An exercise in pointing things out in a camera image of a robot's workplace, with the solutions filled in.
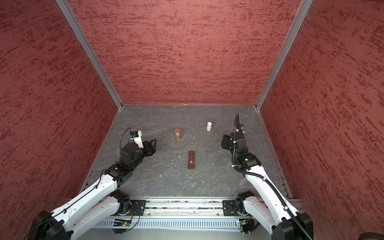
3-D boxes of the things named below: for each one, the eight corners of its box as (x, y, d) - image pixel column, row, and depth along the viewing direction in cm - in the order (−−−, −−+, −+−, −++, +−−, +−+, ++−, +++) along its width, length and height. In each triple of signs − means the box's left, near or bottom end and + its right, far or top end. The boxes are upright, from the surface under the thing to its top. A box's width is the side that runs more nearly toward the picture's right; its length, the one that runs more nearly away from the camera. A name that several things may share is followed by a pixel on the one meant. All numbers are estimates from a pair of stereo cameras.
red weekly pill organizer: (187, 169, 90) (187, 167, 88) (188, 152, 97) (188, 151, 95) (194, 169, 90) (194, 167, 88) (194, 152, 97) (194, 151, 95)
